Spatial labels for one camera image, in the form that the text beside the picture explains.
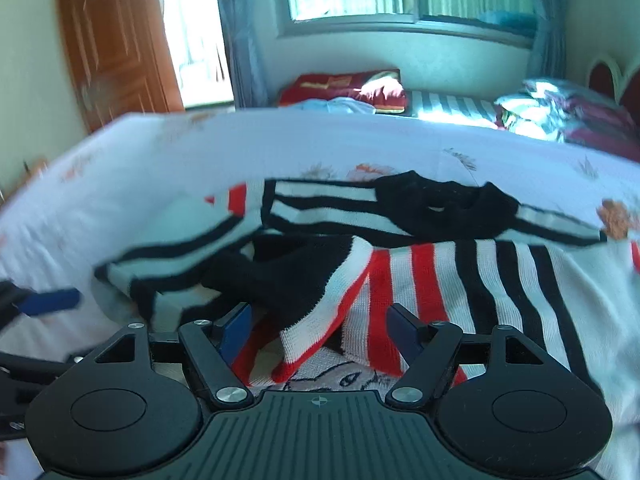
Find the teal cloth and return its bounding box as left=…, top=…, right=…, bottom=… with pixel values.
left=477, top=9, right=537, bottom=37

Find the stack of folded blankets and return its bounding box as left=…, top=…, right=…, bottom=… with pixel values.
left=495, top=77, right=640, bottom=162

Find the white floral bed sheet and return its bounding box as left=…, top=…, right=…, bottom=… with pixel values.
left=0, top=109, right=640, bottom=480

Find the red scalloped headboard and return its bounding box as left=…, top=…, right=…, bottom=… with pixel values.
left=582, top=55, right=640, bottom=107

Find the brown wooden door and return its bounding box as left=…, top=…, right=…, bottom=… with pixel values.
left=56, top=0, right=186, bottom=134

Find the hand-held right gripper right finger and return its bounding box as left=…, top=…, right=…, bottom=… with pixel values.
left=387, top=303, right=547, bottom=407

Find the red pillow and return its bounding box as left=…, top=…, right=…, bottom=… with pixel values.
left=277, top=69, right=407, bottom=114

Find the black white red striped sweater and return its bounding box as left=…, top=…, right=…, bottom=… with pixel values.
left=94, top=170, right=640, bottom=436

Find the grey white striped sheet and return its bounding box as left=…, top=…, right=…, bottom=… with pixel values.
left=405, top=89, right=506, bottom=129

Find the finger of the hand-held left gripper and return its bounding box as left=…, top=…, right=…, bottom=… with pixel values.
left=0, top=351, right=86, bottom=436
left=0, top=280, right=82, bottom=331

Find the light blue cloth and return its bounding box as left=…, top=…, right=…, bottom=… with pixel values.
left=295, top=97, right=377, bottom=116

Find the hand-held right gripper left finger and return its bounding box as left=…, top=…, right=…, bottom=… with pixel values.
left=95, top=303, right=253, bottom=408

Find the grey-blue curtain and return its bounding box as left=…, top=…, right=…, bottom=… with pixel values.
left=207, top=0, right=269, bottom=109
left=530, top=0, right=569, bottom=79

